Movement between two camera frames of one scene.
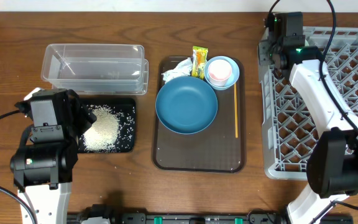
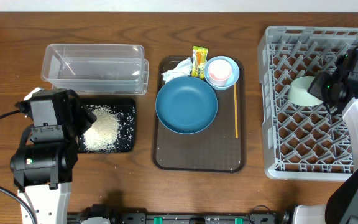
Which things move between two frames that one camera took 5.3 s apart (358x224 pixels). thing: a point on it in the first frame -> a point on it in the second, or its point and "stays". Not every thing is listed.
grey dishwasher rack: (349, 57) stays
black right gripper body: (268, 55) -> (322, 88)
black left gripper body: (79, 121) stays
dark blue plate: (186, 105) stays
